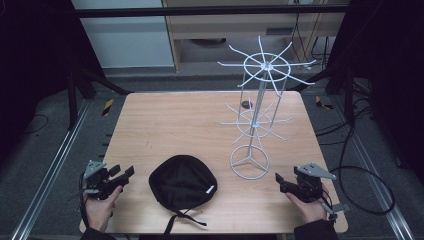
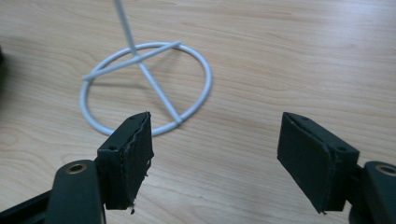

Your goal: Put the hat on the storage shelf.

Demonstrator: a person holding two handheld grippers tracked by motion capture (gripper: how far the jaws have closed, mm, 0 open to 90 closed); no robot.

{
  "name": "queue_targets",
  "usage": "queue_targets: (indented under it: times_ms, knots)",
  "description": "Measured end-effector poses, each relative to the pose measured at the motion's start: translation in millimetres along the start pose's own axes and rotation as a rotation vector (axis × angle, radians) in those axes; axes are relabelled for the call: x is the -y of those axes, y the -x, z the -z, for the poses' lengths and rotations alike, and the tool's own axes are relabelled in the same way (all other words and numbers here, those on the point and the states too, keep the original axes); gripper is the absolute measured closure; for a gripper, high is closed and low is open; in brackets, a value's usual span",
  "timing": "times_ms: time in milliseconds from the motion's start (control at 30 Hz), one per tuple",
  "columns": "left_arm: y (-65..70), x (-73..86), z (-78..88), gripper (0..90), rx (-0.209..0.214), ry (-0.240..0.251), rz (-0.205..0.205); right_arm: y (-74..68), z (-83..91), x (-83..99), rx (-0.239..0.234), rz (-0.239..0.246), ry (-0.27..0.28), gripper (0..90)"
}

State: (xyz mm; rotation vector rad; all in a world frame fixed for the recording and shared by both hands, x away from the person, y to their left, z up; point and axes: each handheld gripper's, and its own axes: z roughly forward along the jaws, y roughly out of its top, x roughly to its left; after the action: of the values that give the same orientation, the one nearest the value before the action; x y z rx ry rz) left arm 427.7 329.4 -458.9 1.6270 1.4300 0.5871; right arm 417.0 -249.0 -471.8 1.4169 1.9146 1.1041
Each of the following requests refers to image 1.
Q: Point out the person's left hand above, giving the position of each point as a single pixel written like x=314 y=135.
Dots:
x=99 y=208

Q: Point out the white cabinet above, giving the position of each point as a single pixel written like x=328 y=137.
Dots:
x=123 y=33

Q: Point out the black metal stand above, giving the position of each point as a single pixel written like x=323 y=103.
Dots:
x=78 y=86
x=343 y=86

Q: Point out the person's left sleeve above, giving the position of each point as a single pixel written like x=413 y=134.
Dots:
x=96 y=235

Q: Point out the person's right sleeve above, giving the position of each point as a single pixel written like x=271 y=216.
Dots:
x=316 y=230

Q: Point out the black horizontal bar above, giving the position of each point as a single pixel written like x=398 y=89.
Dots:
x=206 y=11

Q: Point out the person's sleeve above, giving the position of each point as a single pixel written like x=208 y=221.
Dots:
x=96 y=235
x=316 y=230

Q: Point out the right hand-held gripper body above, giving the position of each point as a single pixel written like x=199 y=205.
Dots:
x=308 y=183

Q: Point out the aluminium rail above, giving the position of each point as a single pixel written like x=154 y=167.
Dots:
x=50 y=170
x=370 y=166

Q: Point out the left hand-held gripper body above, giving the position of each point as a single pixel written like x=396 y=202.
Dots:
x=96 y=181

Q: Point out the wooden desk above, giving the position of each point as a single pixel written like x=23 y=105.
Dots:
x=233 y=30

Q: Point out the yellow black striped tape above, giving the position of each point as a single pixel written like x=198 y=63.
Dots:
x=107 y=107
x=322 y=103

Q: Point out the person's right hand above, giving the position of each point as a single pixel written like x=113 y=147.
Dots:
x=308 y=208

